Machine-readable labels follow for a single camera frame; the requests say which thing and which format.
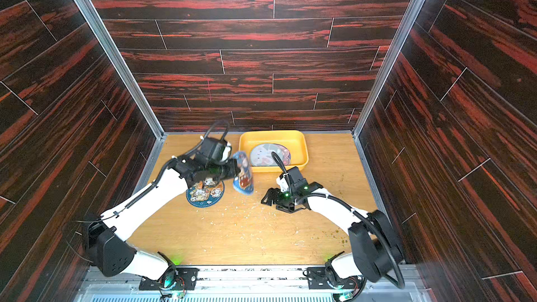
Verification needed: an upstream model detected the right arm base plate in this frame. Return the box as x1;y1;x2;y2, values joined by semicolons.
302;266;366;290

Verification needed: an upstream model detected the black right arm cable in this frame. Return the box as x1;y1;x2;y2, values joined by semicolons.
270;150;406;302

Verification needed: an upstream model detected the aluminium front rail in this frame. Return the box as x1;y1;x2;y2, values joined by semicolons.
75;265;435;301

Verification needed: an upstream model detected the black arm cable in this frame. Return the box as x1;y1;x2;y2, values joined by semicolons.
62;120;231;265
270;150;406;302

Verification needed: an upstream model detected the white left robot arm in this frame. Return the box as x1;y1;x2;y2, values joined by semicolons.
82;137;240;290

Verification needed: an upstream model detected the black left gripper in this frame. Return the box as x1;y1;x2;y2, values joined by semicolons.
206;157;244;180

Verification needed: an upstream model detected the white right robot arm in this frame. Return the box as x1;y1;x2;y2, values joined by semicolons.
261;167;405;289

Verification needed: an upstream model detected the blue red car coaster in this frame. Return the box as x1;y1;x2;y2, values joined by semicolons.
233;151;254;195

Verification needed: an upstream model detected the blue cartoon animals coaster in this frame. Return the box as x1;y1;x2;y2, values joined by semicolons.
186;180;225;208

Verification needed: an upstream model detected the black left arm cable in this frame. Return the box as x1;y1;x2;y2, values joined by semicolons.
62;120;231;265

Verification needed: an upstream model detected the green bunny round coaster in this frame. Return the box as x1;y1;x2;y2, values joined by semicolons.
250;143;292;166

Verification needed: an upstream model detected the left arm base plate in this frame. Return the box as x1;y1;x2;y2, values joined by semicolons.
138;267;199;292

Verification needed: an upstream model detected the aluminium corner post left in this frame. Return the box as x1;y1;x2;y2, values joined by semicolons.
73;0;164;140

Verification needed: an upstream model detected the yellow plastic storage tray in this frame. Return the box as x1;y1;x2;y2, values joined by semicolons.
239;130;309;173

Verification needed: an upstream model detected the aluminium corner post right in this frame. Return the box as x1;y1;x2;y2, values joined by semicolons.
352;0;426;143

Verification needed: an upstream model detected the aluminium corner post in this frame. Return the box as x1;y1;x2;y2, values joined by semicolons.
352;0;426;143
73;0;164;140

